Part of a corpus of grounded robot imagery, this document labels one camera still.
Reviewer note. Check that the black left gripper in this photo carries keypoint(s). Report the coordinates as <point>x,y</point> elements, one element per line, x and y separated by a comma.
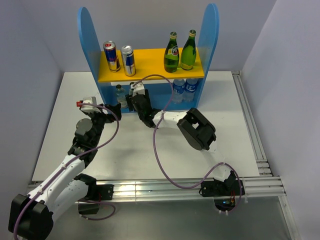
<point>109,118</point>

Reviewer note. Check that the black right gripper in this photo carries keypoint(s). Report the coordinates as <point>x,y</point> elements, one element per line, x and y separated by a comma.
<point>130,103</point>

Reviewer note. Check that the aluminium mounting rail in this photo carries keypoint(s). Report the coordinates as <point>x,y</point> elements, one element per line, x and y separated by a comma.
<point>162,190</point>

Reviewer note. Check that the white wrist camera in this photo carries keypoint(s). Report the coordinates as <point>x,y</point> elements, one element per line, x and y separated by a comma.
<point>139,89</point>
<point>88,105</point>

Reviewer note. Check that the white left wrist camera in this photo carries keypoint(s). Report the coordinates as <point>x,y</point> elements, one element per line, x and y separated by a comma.
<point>88,105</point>

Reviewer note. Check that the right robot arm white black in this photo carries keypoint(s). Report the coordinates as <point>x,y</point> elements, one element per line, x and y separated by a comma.
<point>199,133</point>

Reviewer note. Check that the small clear bottle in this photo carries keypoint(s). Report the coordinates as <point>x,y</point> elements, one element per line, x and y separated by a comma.
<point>131,88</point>
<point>121,96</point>

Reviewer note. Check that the silver blue can front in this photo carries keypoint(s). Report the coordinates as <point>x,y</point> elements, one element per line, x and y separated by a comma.
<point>128,60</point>

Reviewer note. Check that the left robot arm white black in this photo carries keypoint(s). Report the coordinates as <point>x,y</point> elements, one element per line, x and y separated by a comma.
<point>32,216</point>

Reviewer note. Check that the clear Pocari Sweat bottle left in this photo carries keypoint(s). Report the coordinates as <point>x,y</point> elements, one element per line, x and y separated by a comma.
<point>178,90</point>

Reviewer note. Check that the clear pocari sweat bottle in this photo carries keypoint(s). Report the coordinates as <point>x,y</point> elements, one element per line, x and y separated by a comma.
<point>178,90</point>
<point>190,89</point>

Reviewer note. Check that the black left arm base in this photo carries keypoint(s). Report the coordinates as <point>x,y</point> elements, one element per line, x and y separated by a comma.
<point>93,201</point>

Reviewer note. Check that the clear Pocari Sweat bottle right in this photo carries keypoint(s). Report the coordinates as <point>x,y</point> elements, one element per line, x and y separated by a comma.
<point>190,89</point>

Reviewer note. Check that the green glass Perrier bottle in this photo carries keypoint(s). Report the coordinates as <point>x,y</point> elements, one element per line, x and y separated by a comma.
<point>171,54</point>

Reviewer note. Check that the blue silver Red Bull can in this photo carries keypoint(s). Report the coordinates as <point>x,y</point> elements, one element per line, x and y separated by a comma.
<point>110,51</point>

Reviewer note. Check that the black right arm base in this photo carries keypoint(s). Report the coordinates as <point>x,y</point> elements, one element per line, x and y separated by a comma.
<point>229,189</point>

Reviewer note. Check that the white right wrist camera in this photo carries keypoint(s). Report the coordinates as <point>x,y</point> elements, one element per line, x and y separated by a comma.
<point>139,89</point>

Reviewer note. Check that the green glass bottle yellow label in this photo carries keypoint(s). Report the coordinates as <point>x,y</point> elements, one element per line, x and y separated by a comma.
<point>189,52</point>

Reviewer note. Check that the blue and yellow wooden shelf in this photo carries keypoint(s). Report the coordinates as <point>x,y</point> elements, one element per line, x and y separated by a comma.
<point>149,62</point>

